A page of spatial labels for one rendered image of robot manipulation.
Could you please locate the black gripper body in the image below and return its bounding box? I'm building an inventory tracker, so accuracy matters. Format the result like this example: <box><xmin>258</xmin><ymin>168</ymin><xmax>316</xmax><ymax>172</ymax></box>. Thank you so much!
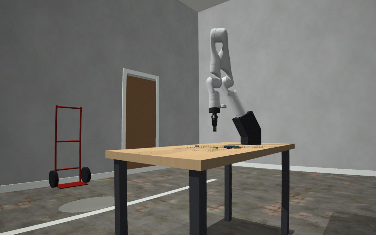
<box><xmin>209</xmin><ymin>107</ymin><xmax>220</xmax><ymax>117</ymax></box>

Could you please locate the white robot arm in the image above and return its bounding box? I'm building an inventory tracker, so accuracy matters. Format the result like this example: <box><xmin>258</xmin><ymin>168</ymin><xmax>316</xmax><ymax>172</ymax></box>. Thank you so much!
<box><xmin>206</xmin><ymin>28</ymin><xmax>247</xmax><ymax>118</ymax></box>

